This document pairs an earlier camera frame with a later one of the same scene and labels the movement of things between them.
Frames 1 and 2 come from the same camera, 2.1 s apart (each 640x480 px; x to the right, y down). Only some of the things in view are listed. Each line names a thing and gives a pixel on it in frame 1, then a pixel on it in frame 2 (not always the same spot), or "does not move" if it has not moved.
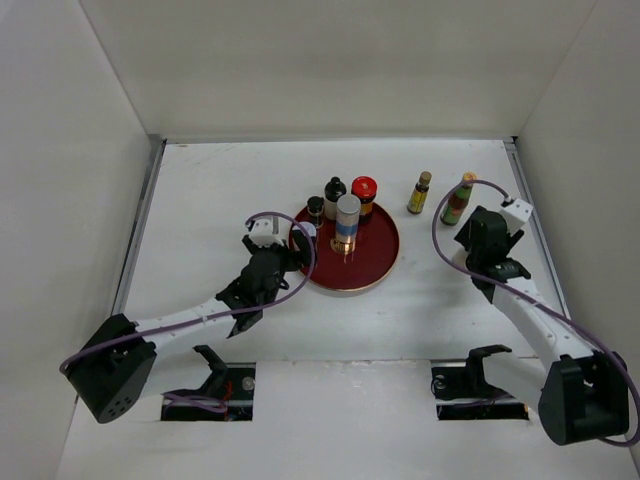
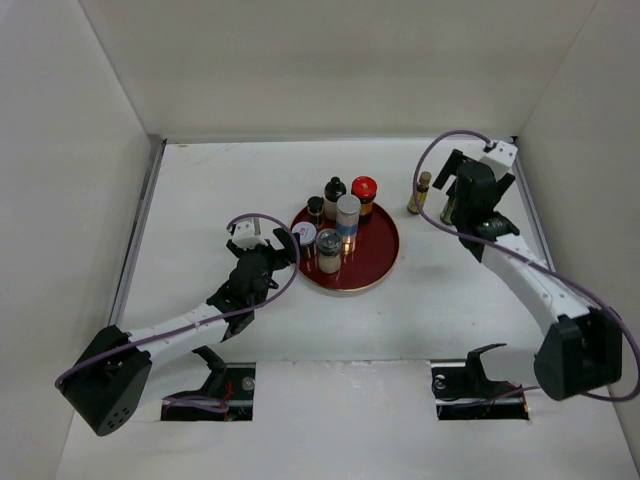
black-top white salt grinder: [334, 188] does not move
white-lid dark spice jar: [303, 241] does not move
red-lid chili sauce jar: [366, 189] does not move
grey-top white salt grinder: [459, 257] to [328, 247]
